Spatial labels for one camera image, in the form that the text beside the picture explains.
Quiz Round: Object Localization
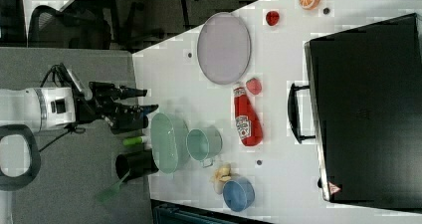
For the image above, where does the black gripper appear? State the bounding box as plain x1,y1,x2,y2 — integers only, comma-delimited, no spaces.
76,82,159,124

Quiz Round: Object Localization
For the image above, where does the red ketchup bottle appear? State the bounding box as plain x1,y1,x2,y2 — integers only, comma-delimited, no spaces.
233,83,263,146

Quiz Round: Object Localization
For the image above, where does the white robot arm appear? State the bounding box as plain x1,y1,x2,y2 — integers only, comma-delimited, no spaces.
1,82,158,191

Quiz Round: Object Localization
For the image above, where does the green perforated strainer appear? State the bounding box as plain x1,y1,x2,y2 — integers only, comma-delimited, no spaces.
150,112,189,174

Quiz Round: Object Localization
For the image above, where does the black cylinder container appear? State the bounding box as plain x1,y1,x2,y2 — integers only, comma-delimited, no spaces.
110,115,149,134

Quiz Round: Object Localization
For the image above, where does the black utensil holder cup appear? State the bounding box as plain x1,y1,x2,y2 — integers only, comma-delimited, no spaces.
115,150,158,182

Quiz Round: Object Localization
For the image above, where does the green metal cup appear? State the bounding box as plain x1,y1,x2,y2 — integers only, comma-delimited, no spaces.
186,125,223,168

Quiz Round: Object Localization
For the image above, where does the green spatula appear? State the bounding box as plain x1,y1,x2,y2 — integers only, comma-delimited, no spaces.
95,173,129,203

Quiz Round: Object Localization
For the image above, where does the black office chair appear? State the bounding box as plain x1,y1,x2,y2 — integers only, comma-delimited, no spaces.
28,5,111,50

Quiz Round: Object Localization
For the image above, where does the grey round plate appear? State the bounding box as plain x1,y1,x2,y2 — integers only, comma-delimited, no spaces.
197,12,251,85

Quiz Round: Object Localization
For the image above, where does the peeled toy banana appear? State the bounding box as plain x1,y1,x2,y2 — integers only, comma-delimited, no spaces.
210,163,231,194

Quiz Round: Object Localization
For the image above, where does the toy strawberry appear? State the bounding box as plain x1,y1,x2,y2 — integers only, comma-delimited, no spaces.
246,78,262,96

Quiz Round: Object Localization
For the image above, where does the blue bowl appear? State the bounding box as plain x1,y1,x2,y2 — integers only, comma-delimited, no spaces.
223,176,255,212

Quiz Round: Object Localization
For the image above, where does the red toy apple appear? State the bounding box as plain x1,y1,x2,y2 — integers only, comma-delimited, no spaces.
266,11,280,26

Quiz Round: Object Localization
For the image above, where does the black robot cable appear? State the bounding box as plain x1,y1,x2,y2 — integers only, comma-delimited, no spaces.
39,63,87,152

